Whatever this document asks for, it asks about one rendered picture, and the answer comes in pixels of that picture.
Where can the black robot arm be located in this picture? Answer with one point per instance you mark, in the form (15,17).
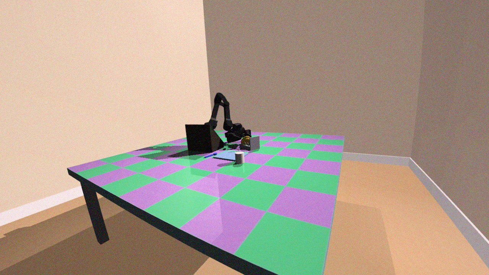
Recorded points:
(228,125)

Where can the yellow round plate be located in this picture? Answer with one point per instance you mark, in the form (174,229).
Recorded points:
(245,139)

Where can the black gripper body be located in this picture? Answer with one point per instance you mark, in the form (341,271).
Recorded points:
(237,133)

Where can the grey dish rack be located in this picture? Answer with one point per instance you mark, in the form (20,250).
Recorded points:
(253,143)

